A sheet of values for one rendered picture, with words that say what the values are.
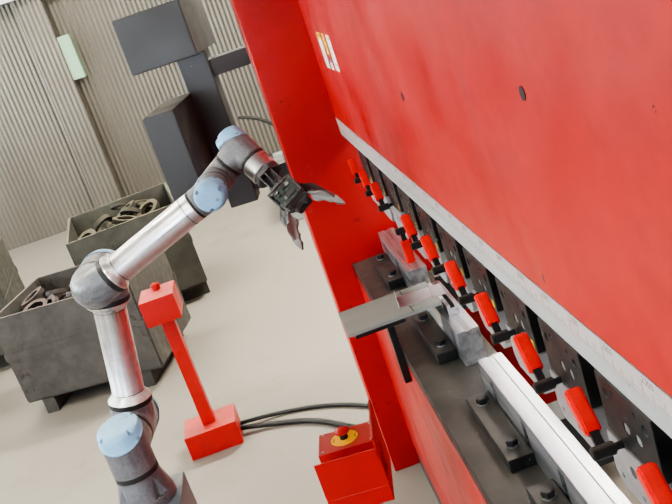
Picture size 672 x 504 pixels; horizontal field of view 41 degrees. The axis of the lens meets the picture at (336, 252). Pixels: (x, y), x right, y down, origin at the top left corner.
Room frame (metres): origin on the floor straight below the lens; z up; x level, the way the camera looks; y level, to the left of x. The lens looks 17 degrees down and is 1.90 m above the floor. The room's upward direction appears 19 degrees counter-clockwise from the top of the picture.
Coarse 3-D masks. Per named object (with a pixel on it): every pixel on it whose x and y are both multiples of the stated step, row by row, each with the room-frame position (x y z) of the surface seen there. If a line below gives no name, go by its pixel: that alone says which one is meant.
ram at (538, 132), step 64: (320, 0) 2.55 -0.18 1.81; (384, 0) 1.66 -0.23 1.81; (448, 0) 1.22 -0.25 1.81; (512, 0) 0.96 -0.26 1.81; (576, 0) 0.80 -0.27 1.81; (640, 0) 0.68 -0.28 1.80; (320, 64) 3.09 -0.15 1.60; (384, 64) 1.85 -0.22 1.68; (448, 64) 1.32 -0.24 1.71; (512, 64) 1.02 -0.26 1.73; (576, 64) 0.83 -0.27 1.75; (640, 64) 0.70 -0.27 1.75; (384, 128) 2.12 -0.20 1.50; (448, 128) 1.44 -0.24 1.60; (512, 128) 1.09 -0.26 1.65; (576, 128) 0.87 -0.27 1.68; (640, 128) 0.72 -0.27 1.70; (448, 192) 1.59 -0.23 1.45; (512, 192) 1.16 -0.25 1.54; (576, 192) 0.92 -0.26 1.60; (640, 192) 0.75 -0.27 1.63; (512, 256) 1.26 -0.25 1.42; (576, 256) 0.97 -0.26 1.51; (640, 256) 0.79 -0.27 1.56; (640, 320) 0.82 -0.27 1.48
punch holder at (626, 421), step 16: (608, 384) 0.97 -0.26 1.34; (608, 400) 0.98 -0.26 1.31; (624, 400) 0.92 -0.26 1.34; (608, 416) 1.00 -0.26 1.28; (624, 416) 0.94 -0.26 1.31; (640, 416) 0.88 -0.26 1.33; (608, 432) 1.00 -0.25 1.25; (624, 432) 0.95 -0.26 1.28; (640, 432) 0.90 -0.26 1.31; (656, 432) 0.86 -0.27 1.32; (624, 448) 0.96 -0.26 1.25; (640, 448) 0.91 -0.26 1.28; (656, 448) 0.86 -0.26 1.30; (624, 464) 0.97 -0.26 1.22; (640, 464) 0.92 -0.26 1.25; (624, 480) 0.99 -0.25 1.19; (640, 496) 0.94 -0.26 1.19
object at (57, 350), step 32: (160, 256) 5.44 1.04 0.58; (32, 288) 5.57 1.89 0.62; (64, 288) 5.21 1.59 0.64; (0, 320) 5.00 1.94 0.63; (32, 320) 4.97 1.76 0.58; (64, 320) 4.93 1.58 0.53; (32, 352) 4.98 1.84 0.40; (64, 352) 4.95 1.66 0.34; (96, 352) 4.92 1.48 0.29; (160, 352) 4.89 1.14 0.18; (32, 384) 5.00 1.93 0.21; (64, 384) 4.96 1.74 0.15; (96, 384) 4.94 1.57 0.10
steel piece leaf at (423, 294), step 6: (426, 288) 2.34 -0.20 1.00; (408, 294) 2.34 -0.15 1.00; (414, 294) 2.32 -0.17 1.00; (420, 294) 2.31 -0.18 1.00; (426, 294) 2.30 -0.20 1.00; (402, 300) 2.31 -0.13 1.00; (408, 300) 2.30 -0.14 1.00; (414, 300) 2.28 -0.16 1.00; (420, 300) 2.27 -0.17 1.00; (402, 306) 2.27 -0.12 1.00
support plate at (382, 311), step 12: (408, 288) 2.39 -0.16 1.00; (420, 288) 2.36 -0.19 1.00; (384, 300) 2.36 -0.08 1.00; (396, 300) 2.33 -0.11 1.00; (432, 300) 2.24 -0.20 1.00; (348, 312) 2.36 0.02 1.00; (360, 312) 2.33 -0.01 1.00; (372, 312) 2.30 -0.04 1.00; (384, 312) 2.27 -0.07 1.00; (396, 312) 2.25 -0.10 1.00; (408, 312) 2.22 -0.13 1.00; (348, 324) 2.28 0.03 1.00; (360, 324) 2.25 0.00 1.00; (372, 324) 2.22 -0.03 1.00; (384, 324) 2.21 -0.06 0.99; (348, 336) 2.21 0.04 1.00
